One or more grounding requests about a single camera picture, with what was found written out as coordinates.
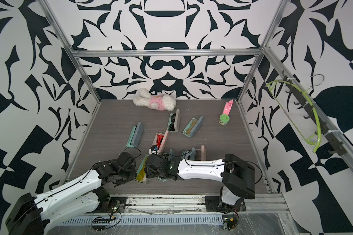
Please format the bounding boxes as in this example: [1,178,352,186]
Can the beige case yellow glasses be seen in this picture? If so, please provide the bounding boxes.
[135,154,149,183]

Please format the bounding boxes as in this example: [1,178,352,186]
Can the grey case white sunglasses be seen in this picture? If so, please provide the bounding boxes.
[181,147,197,161]

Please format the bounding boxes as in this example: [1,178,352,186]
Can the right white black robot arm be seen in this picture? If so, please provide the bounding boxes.
[144,154,256,206]

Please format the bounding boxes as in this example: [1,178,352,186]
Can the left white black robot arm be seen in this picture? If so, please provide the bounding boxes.
[5,152,137,235]

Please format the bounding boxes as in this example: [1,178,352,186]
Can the pink case red glasses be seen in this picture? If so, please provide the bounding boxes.
[149,130,169,154]

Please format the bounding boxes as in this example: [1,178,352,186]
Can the grey case far left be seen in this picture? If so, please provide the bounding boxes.
[126,122,144,147]

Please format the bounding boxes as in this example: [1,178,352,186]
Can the grey case black sunglasses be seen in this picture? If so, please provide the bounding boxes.
[167,109,180,133]

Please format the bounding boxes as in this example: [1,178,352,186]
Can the pink case brown glasses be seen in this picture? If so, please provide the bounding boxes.
[196,145,207,161]

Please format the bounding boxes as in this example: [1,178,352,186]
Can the grey case gold glasses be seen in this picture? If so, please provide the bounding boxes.
[182,116,204,138]

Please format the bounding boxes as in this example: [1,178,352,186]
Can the black usb hub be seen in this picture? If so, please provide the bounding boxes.
[91,216,111,231]

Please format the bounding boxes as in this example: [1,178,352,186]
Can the white plush toy pink shirt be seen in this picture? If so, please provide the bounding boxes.
[133,88,177,111]

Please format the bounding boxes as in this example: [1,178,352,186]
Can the green lidded jar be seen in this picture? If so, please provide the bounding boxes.
[219,114,230,126]

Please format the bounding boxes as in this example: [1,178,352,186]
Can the pink bottle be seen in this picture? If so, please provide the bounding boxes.
[222,99,234,116]

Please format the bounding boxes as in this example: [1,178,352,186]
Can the black connector box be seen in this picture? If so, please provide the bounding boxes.
[222,217,239,231]

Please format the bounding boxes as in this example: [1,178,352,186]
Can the green clothes hanger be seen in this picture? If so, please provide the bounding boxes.
[265,78,323,153]

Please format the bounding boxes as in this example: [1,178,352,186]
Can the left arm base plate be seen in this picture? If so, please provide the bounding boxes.
[90,196,127,213]

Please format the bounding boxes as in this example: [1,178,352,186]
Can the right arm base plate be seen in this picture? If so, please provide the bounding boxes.
[205,196,247,214]

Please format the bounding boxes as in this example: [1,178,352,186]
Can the black wall hook rail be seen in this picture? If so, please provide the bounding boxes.
[282,74,348,156]

